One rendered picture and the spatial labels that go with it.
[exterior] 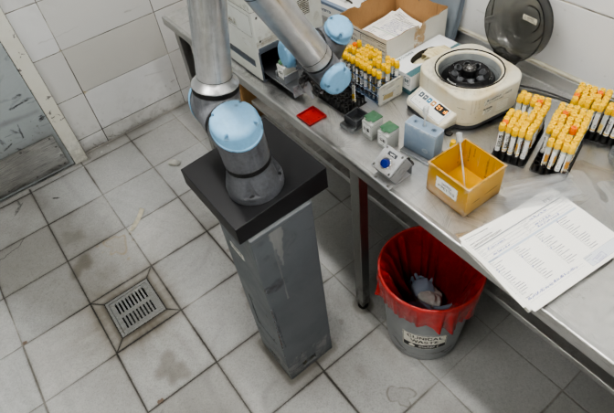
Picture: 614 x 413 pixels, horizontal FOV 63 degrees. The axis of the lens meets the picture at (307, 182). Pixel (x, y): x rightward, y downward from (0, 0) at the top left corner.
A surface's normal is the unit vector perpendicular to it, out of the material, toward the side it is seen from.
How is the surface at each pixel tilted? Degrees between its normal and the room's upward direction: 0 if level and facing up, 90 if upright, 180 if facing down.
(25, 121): 90
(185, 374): 0
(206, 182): 4
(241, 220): 4
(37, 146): 90
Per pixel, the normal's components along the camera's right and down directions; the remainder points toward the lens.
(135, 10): 0.61, 0.53
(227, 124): -0.08, -0.57
